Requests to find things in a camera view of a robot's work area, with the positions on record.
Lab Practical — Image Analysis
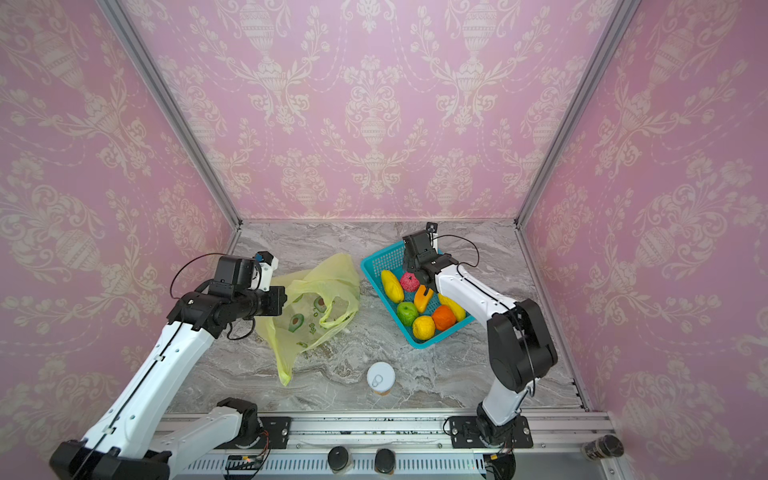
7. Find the pink red fruit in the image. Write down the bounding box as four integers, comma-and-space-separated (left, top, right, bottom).
399, 272, 421, 292

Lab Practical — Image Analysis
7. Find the yellow mango fruit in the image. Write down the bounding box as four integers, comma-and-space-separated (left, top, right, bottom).
380, 270, 405, 304

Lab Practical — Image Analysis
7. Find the orange yellow mango slice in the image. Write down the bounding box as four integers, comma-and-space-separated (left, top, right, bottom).
413, 285, 434, 314

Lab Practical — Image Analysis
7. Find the green apple fruit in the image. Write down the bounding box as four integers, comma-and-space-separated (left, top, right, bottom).
396, 301, 420, 328

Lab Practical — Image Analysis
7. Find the orange fruit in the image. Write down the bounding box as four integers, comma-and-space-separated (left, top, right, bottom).
431, 305, 457, 332

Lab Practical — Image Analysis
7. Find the yellow pear fruit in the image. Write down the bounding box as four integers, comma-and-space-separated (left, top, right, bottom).
411, 316, 437, 342

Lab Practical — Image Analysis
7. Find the yellow plastic bag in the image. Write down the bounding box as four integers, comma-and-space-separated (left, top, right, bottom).
255, 253, 360, 386

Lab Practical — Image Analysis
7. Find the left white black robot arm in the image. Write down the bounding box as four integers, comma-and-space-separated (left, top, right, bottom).
49, 251, 287, 479

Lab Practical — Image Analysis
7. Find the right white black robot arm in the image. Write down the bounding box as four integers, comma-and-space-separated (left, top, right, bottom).
403, 229, 558, 446

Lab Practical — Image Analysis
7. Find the teal plastic basket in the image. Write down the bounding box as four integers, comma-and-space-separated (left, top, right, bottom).
361, 242, 475, 349

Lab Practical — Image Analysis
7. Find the black round knob left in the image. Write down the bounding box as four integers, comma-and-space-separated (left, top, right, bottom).
327, 445, 351, 474

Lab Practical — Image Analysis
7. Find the black round knob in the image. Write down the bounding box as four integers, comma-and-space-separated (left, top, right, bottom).
374, 448, 396, 475
327, 445, 351, 474

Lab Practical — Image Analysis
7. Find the black round knob right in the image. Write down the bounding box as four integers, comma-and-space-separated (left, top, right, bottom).
374, 448, 396, 475

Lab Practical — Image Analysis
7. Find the dark bottle right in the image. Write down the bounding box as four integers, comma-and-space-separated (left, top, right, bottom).
581, 434, 625, 461

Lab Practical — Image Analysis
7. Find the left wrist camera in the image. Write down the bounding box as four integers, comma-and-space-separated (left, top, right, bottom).
252, 251, 279, 292

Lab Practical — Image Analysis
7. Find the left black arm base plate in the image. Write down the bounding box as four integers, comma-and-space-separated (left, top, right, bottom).
251, 416, 292, 451

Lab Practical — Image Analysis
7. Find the aluminium front rail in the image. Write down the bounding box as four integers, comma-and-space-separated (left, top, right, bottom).
154, 409, 628, 479

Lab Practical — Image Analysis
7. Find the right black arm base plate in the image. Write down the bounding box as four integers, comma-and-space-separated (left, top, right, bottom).
443, 416, 534, 449

